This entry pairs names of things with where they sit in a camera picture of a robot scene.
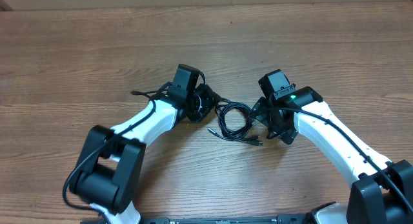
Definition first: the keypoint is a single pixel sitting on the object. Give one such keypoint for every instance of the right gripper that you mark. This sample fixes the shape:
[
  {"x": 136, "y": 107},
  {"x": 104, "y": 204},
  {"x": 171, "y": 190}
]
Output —
[{"x": 261, "y": 114}]

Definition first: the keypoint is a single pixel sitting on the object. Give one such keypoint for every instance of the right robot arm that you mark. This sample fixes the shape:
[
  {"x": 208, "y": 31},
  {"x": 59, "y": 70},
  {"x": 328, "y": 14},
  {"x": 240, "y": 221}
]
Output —
[{"x": 380, "y": 189}]

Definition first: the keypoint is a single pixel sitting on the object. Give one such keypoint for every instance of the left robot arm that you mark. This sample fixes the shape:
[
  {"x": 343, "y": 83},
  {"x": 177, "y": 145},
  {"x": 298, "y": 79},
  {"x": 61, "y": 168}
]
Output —
[{"x": 107, "y": 171}]

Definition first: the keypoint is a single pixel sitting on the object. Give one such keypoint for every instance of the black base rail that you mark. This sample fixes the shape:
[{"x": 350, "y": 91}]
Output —
[{"x": 226, "y": 220}]

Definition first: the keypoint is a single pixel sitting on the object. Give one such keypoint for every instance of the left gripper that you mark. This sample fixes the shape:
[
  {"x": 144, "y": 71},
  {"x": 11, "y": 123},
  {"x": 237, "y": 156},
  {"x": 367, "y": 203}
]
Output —
[{"x": 210, "y": 98}]

